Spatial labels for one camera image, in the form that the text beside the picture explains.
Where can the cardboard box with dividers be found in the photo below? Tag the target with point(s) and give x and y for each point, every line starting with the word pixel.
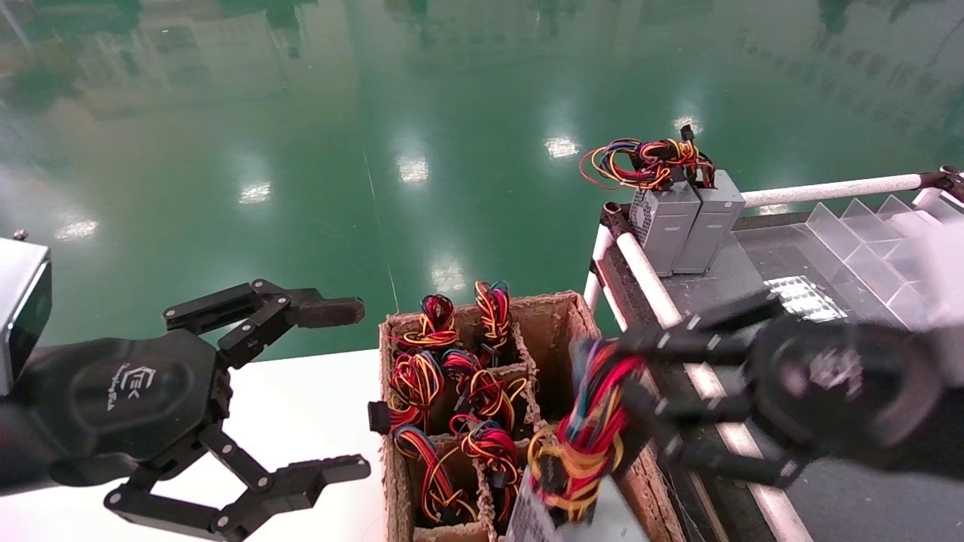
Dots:
pixel 553 331

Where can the black pipe joint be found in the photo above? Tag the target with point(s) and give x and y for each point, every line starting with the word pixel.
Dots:
pixel 614 218
pixel 945 181

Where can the clear acrylic divider tray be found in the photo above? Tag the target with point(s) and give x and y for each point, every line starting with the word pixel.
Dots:
pixel 866 248

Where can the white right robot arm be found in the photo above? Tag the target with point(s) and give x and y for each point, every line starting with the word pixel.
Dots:
pixel 945 278

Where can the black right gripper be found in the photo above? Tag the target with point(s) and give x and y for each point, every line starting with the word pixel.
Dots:
pixel 836 384

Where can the black conveyor bed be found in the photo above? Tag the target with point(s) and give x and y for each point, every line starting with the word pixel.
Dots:
pixel 761 248

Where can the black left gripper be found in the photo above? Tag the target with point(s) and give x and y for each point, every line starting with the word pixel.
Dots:
pixel 128 399

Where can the white pipe leg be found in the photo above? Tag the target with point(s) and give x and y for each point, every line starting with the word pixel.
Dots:
pixel 599 263

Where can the long white pipe rail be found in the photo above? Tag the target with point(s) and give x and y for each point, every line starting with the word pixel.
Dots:
pixel 648 278

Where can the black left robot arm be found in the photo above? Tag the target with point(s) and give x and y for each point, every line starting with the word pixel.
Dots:
pixel 15 452

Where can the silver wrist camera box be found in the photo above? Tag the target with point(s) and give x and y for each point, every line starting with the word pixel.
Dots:
pixel 19 301

